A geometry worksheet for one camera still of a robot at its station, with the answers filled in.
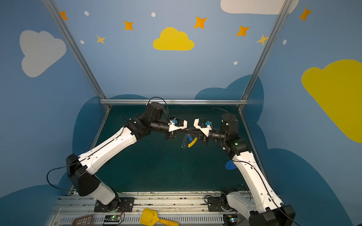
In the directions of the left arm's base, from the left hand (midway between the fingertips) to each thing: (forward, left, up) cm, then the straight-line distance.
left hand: (188, 128), depth 67 cm
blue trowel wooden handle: (-5, -29, -33) cm, 44 cm away
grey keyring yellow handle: (-7, +2, -4) cm, 9 cm away
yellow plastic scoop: (-33, +19, -33) cm, 50 cm away
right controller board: (-34, -24, -33) cm, 53 cm away
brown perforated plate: (-35, +51, -33) cm, 70 cm away
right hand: (0, -1, +1) cm, 2 cm away
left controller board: (-34, +38, -33) cm, 60 cm away
